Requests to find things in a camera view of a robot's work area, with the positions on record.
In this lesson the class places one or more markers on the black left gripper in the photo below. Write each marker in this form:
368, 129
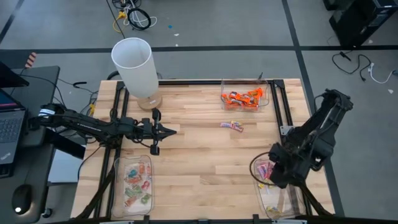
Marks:
140, 129

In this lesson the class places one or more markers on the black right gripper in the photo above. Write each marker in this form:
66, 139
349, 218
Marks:
284, 165

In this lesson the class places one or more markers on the pale pink candy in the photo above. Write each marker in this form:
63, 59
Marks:
262, 169

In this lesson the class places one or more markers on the clear plastic bin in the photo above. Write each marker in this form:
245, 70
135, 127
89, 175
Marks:
136, 210
245, 84
280, 205

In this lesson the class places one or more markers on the yellow candy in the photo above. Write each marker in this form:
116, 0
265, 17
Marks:
236, 123
273, 210

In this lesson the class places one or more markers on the teal candy clear wrapper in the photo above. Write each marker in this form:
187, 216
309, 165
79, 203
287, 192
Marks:
133, 173

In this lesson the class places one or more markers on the red white candy pack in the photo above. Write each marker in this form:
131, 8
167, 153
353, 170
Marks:
145, 185

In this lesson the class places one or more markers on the pink red candy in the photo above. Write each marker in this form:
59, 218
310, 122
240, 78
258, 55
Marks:
239, 128

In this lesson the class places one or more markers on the orange Reese's candy pack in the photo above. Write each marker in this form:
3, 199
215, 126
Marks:
256, 92

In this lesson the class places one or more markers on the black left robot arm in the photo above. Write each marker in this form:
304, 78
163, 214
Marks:
81, 124

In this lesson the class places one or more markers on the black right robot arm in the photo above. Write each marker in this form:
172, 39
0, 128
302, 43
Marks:
323, 130

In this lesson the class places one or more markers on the white cylinder lamp wooden base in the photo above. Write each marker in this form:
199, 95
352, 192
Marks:
133, 71

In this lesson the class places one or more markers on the white panel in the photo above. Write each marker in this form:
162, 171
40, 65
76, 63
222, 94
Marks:
63, 166

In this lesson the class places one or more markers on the black desk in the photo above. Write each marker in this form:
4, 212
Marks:
40, 87

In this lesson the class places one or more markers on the small black desk device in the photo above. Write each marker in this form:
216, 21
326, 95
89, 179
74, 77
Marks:
32, 123

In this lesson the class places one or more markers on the black chair caster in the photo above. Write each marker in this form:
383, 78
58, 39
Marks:
46, 213

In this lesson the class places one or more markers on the orange black striped object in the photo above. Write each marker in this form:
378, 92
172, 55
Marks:
31, 59

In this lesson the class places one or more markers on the black laptop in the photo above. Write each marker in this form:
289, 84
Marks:
11, 130

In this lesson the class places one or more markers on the black computer mouse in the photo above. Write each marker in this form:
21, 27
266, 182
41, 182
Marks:
21, 199

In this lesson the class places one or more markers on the black computer tower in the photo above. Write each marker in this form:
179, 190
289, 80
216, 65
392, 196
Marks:
363, 18

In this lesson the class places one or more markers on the black screen lid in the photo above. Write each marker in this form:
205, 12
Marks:
9, 76

